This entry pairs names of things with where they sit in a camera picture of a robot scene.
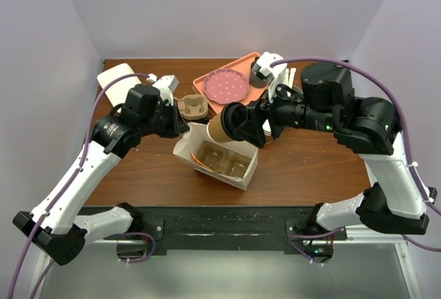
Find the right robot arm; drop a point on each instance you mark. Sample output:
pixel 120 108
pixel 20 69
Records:
pixel 372 127

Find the salmon pink tray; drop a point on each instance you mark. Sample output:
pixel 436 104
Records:
pixel 242 65

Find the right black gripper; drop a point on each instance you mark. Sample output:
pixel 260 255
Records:
pixel 251 128

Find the cardboard cup carrier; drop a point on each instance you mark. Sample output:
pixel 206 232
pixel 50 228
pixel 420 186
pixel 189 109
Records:
pixel 192 107
pixel 221 160

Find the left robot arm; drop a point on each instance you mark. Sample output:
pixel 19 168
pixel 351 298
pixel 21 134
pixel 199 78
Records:
pixel 55 225

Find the pink dotted plate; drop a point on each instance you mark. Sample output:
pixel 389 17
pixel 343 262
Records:
pixel 225 86

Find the aluminium frame rail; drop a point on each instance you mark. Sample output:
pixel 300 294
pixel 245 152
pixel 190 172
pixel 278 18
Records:
pixel 399 244

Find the stack of paper cups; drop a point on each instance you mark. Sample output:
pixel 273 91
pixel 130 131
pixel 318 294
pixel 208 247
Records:
pixel 267 132

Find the paper bag with orange handles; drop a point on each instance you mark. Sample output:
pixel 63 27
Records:
pixel 191 141

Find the single brown paper cup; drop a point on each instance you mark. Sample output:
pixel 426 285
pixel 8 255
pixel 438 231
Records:
pixel 215 130

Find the black coffee cup lid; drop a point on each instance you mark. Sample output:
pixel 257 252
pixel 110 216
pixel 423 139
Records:
pixel 235 121

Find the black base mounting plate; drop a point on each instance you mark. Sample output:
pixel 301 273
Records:
pixel 227 228

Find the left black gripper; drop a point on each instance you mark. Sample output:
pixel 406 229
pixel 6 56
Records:
pixel 178 125

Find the white wrapped stirrer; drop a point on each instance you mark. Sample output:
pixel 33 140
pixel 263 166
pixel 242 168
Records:
pixel 290 76

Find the dark grey mug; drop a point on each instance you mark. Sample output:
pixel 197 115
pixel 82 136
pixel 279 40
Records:
pixel 257 79

